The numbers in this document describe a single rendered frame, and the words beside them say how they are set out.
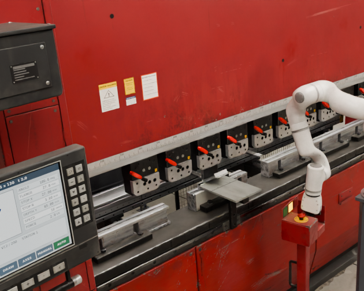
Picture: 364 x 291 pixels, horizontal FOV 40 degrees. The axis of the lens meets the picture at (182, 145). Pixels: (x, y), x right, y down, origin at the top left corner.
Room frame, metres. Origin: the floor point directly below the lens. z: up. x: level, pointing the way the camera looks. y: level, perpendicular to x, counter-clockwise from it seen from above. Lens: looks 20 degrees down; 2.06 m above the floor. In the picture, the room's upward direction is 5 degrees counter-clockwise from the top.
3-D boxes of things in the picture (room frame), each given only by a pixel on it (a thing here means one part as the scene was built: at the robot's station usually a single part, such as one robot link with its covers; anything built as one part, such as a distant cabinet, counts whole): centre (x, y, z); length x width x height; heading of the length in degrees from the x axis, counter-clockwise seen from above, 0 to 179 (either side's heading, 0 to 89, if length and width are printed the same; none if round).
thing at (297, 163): (2.73, -0.64, 0.89); 0.30 x 0.05 x 0.03; 128
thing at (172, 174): (2.27, 0.04, 1.18); 0.15 x 0.09 x 0.17; 128
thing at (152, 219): (2.07, 0.30, 0.92); 0.50 x 0.06 x 0.10; 128
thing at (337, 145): (2.98, -0.96, 0.89); 0.30 x 0.05 x 0.03; 128
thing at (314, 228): (2.34, -0.61, 0.75); 0.20 x 0.16 x 0.18; 141
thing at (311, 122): (2.88, -0.74, 1.18); 0.15 x 0.09 x 0.17; 128
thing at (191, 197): (2.44, -0.17, 0.92); 0.39 x 0.06 x 0.10; 128
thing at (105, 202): (2.88, -0.27, 0.93); 2.30 x 0.14 x 0.10; 128
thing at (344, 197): (2.91, -1.04, 0.59); 0.15 x 0.02 x 0.07; 128
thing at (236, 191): (2.29, -0.22, 1.00); 0.26 x 0.18 x 0.01; 38
